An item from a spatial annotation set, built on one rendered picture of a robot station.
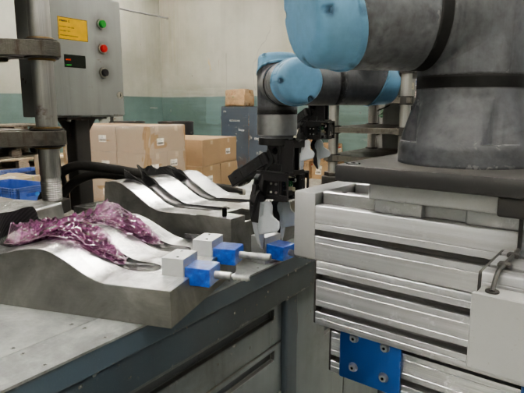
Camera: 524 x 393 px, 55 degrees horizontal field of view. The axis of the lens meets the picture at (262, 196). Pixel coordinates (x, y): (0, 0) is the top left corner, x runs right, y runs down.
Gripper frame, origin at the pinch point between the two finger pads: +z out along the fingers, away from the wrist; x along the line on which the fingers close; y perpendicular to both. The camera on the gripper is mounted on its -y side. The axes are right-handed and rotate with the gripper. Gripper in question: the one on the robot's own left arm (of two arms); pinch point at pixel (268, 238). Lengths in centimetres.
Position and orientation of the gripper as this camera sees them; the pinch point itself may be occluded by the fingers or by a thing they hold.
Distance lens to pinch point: 99.6
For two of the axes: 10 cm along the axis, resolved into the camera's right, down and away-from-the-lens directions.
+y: 7.8, 1.1, -6.2
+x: 6.3, -1.4, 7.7
